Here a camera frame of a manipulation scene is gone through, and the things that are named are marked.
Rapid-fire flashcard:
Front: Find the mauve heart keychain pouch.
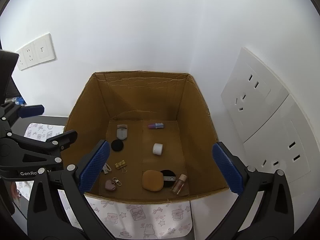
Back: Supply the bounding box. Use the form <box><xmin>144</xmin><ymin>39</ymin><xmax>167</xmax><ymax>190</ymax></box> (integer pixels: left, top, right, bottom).
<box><xmin>105</xmin><ymin>177</ymin><xmax>122</xmax><ymax>191</ymax></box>

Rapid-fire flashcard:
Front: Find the gold binder clip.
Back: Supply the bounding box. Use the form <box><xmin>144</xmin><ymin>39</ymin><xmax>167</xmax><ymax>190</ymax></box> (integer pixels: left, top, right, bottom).
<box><xmin>115</xmin><ymin>160</ymin><xmax>127</xmax><ymax>173</ymax></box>

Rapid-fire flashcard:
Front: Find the black puff with green ribbon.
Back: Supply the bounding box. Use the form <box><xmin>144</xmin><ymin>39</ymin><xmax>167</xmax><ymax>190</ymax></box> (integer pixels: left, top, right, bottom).
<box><xmin>111</xmin><ymin>139</ymin><xmax>124</xmax><ymax>152</ymax></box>

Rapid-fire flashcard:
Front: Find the grey white eyelash curler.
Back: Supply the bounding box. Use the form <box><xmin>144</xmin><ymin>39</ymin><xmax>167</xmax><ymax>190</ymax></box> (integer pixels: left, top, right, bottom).
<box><xmin>117</xmin><ymin>124</ymin><xmax>127</xmax><ymax>140</ymax></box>

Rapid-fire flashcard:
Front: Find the clear peach perfume bottle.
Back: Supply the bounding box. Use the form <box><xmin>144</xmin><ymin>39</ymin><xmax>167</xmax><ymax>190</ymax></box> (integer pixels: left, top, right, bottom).
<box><xmin>171</xmin><ymin>174</ymin><xmax>188</xmax><ymax>194</ymax></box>

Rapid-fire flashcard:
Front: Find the orange makeup sponge puff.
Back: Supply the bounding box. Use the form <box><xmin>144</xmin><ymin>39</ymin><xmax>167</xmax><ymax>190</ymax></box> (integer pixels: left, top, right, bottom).
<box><xmin>142</xmin><ymin>170</ymin><xmax>164</xmax><ymax>192</ymax></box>

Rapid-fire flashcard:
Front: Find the white cylindrical jar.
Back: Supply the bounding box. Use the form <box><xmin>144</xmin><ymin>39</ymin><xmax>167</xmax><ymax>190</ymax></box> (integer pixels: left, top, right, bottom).
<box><xmin>152</xmin><ymin>143</ymin><xmax>163</xmax><ymax>155</ymax></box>

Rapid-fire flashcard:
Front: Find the pink blue small bottle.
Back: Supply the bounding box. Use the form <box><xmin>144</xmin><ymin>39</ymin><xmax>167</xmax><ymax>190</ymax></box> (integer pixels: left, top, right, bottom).
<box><xmin>148</xmin><ymin>122</ymin><xmax>164</xmax><ymax>129</ymax></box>

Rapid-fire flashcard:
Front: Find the left hand with nail art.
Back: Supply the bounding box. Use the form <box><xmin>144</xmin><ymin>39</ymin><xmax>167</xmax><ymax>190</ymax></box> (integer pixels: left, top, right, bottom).
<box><xmin>10</xmin><ymin>181</ymin><xmax>21</xmax><ymax>202</ymax></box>

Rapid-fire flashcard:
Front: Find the pink patterned desk mat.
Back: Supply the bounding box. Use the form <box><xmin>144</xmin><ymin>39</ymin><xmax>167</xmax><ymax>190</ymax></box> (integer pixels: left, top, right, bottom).
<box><xmin>14</xmin><ymin>121</ymin><xmax>194</xmax><ymax>239</ymax></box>

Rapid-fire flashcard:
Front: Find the brown cardboard box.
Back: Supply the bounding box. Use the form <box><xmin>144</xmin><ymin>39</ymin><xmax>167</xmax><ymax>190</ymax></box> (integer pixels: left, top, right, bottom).
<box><xmin>62</xmin><ymin>71</ymin><xmax>227</xmax><ymax>204</ymax></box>

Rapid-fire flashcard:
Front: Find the side wall white socket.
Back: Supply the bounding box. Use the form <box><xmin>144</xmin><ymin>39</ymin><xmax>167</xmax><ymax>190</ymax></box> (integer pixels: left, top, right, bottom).
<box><xmin>221</xmin><ymin>48</ymin><xmax>311</xmax><ymax>182</ymax></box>

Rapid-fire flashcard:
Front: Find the triple white wall socket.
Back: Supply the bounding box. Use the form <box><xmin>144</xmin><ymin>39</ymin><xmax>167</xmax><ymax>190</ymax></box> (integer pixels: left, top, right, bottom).
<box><xmin>17</xmin><ymin>33</ymin><xmax>56</xmax><ymax>70</ymax></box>

